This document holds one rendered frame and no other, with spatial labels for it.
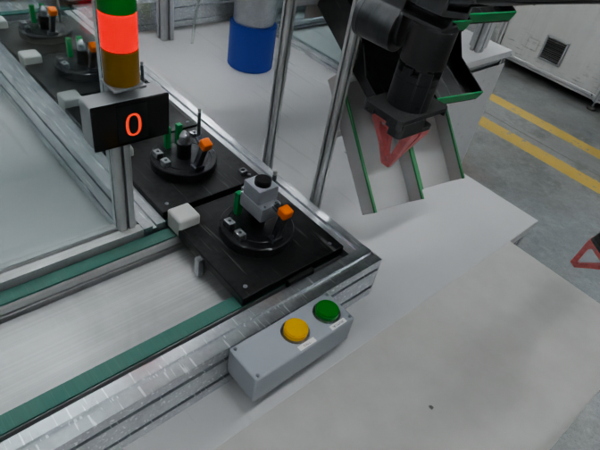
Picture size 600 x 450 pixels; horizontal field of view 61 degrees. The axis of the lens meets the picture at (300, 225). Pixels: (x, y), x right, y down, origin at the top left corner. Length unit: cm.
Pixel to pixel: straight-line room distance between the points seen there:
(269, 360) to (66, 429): 28
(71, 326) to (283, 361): 34
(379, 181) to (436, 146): 20
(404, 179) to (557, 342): 45
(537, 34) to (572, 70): 44
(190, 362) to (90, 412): 15
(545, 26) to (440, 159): 385
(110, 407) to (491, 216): 102
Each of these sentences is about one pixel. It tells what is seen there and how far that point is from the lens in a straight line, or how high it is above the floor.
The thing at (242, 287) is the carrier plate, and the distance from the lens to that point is 88.
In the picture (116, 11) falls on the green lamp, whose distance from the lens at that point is 74.
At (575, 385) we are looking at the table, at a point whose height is 86.
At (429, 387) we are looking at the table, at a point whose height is 86.
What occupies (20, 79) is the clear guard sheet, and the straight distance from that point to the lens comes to 79.
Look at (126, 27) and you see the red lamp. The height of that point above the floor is 135.
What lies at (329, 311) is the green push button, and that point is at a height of 97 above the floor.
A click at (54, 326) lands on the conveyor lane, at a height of 92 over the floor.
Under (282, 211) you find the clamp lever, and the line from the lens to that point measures 87.
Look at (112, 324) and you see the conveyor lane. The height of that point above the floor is 92.
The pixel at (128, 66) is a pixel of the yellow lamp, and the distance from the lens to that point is 77.
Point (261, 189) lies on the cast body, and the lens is 89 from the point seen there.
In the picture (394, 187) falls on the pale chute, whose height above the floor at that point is 102.
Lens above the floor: 162
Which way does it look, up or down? 40 degrees down
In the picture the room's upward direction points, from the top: 12 degrees clockwise
